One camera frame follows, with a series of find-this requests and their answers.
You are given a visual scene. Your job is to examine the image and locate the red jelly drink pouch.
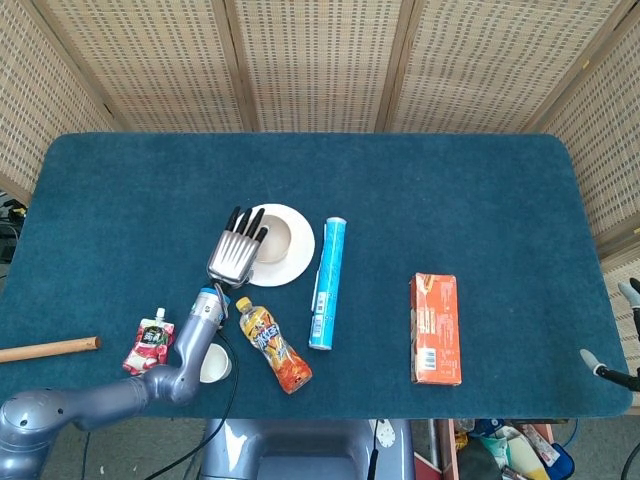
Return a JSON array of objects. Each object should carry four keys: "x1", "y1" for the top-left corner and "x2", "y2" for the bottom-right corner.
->
[{"x1": 121, "y1": 306, "x2": 177, "y2": 377}]

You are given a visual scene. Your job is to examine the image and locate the white paper cup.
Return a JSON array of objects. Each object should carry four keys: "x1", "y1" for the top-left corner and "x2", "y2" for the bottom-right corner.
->
[{"x1": 199, "y1": 343, "x2": 233, "y2": 385}]

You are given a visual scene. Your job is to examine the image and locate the white paper plate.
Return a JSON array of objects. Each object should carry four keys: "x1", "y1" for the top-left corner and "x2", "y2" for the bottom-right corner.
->
[{"x1": 243, "y1": 203, "x2": 317, "y2": 289}]

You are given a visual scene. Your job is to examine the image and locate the woven folding screen panel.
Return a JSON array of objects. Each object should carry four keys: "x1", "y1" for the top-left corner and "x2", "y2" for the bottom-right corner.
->
[
  {"x1": 0, "y1": 0, "x2": 124, "y2": 204},
  {"x1": 601, "y1": 252, "x2": 640, "y2": 362},
  {"x1": 222, "y1": 0, "x2": 417, "y2": 134},
  {"x1": 383, "y1": 0, "x2": 637, "y2": 135},
  {"x1": 29, "y1": 0, "x2": 260, "y2": 134},
  {"x1": 522, "y1": 0, "x2": 640, "y2": 261}
]

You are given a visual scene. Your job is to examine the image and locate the red storage crate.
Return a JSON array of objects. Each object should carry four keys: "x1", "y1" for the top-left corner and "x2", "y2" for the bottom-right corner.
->
[{"x1": 413, "y1": 418, "x2": 461, "y2": 480}]

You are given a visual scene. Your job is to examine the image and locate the dark equipment with cables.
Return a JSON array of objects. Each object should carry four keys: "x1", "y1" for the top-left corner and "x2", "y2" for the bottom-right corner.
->
[{"x1": 0, "y1": 188, "x2": 27, "y2": 266}]

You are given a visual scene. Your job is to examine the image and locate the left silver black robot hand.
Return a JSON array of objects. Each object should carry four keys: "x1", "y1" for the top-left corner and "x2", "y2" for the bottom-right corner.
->
[{"x1": 206, "y1": 204, "x2": 272, "y2": 291}]

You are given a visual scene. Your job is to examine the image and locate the grey-blue robot torso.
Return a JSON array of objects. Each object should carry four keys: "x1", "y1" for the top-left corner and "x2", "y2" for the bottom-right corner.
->
[{"x1": 198, "y1": 418, "x2": 417, "y2": 480}]

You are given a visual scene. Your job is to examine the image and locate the orange cookie box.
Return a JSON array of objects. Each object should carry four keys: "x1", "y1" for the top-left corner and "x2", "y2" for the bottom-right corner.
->
[{"x1": 409, "y1": 272, "x2": 463, "y2": 386}]

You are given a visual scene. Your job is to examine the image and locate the wooden stick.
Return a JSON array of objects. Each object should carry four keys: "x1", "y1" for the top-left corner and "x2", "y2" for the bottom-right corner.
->
[{"x1": 0, "y1": 336, "x2": 103, "y2": 365}]

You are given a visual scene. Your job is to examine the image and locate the blue cling film roll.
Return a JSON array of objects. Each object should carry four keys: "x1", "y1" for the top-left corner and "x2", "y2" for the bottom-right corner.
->
[{"x1": 307, "y1": 215, "x2": 349, "y2": 352}]

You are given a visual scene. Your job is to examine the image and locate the blue table cloth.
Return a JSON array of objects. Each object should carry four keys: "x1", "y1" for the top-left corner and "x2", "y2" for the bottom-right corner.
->
[{"x1": 0, "y1": 131, "x2": 636, "y2": 421}]

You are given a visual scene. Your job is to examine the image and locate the orange iced tea bottle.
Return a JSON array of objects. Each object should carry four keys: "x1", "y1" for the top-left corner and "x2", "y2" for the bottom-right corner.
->
[{"x1": 234, "y1": 295, "x2": 314, "y2": 396}]

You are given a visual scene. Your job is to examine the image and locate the beige ribbed bowl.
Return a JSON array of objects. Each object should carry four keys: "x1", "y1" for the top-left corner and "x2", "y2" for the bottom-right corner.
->
[{"x1": 252, "y1": 214, "x2": 294, "y2": 265}]

